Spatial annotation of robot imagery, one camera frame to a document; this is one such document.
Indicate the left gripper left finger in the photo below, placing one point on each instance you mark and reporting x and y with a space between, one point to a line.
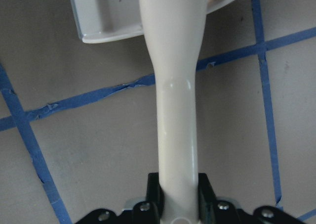
150 210

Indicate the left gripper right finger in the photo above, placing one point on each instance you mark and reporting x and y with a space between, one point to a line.
211 209

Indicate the white hand brush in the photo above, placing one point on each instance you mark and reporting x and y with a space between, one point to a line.
175 73

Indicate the white plastic dustpan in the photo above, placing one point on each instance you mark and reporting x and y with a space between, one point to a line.
111 13

